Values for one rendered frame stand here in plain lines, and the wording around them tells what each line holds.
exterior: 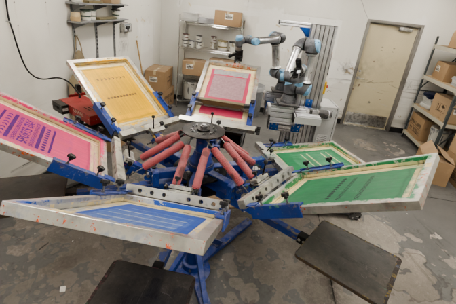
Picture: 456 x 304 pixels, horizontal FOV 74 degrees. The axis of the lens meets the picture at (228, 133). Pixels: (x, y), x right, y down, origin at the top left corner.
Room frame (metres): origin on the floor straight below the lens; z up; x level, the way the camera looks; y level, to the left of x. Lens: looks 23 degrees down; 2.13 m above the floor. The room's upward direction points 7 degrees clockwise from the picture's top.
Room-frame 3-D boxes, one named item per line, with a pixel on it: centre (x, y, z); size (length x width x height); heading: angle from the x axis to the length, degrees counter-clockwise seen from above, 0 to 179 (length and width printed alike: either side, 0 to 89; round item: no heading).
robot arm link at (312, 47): (2.98, -0.70, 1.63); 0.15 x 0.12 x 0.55; 67
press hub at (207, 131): (1.93, 0.17, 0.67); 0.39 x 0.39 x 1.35
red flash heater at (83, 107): (2.77, 1.31, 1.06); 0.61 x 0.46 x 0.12; 54
